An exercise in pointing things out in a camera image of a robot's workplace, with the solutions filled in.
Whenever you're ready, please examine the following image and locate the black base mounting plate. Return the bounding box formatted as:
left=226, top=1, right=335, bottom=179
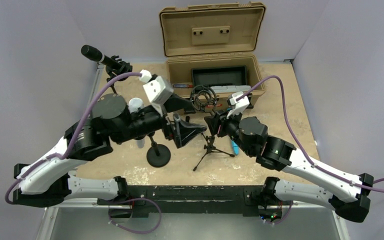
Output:
left=97, top=185, right=289, bottom=221

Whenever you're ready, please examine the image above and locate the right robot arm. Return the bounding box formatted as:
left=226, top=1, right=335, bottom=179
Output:
left=204, top=111, right=374, bottom=223

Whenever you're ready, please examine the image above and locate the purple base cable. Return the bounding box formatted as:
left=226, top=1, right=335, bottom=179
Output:
left=107, top=197, right=164, bottom=235
left=259, top=202, right=292, bottom=227

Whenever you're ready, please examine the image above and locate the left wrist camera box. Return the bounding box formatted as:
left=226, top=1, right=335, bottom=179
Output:
left=139, top=69, right=174, bottom=116

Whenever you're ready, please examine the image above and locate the black microphone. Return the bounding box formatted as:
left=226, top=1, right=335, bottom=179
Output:
left=80, top=44, right=123, bottom=70

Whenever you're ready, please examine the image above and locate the black tray in toolbox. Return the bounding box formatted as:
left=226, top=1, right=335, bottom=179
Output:
left=190, top=65, right=248, bottom=87

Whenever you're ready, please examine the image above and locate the silver white microphone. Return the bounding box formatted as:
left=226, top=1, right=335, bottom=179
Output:
left=128, top=97, right=145, bottom=149

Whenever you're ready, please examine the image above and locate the red handled screwdriver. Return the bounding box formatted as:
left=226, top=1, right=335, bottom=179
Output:
left=172, top=83, right=194, bottom=89

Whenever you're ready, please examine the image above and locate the blue microphone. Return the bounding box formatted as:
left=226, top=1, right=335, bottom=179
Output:
left=230, top=140, right=240, bottom=156

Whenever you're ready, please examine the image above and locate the black tripod shock mount stand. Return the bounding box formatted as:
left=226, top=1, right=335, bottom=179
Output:
left=189, top=85, right=236, bottom=172

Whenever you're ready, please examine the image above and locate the tan plastic toolbox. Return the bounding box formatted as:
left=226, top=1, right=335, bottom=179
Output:
left=159, top=2, right=267, bottom=86

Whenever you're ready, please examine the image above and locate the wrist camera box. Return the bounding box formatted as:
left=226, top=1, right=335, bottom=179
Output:
left=226, top=91, right=251, bottom=119
left=139, top=69, right=174, bottom=116

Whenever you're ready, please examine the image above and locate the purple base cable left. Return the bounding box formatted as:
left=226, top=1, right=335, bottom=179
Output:
left=107, top=197, right=164, bottom=235

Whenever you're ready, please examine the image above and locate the grey plastic parts box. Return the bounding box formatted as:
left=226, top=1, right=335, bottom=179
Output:
left=210, top=85, right=251, bottom=94

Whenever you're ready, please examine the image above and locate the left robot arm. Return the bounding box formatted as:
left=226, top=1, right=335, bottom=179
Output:
left=5, top=94, right=207, bottom=208

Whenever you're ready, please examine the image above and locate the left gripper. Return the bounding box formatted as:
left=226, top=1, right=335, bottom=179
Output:
left=111, top=93, right=206, bottom=147

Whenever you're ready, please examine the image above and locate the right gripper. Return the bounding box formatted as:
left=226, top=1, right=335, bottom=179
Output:
left=205, top=107, right=253, bottom=156

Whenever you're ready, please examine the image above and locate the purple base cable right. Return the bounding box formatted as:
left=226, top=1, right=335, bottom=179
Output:
left=259, top=202, right=292, bottom=227

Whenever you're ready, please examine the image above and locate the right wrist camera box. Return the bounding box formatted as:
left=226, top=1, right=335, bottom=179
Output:
left=226, top=91, right=251, bottom=119

